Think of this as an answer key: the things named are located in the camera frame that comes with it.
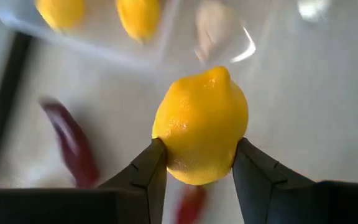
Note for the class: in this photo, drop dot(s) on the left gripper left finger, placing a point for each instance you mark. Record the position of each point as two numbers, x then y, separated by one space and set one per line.
73 207

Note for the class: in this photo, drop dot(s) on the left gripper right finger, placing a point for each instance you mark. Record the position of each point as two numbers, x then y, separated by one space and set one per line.
291 202

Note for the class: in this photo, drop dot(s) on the red dish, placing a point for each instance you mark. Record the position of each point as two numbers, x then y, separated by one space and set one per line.
73 146

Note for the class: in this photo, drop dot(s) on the yellow lemon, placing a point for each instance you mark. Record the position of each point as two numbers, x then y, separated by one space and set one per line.
59 12
138 18
200 124

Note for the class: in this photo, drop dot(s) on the white garlic bulb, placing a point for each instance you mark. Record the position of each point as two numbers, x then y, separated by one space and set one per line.
216 28

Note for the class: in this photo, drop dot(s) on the clear plastic bin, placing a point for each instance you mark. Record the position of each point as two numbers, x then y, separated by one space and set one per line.
73 43

